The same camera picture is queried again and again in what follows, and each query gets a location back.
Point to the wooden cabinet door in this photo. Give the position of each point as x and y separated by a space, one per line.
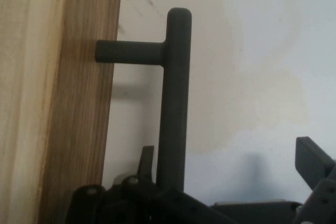
55 90

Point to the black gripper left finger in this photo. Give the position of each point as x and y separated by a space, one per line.
136 200

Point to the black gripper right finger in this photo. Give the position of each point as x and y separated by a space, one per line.
312 166

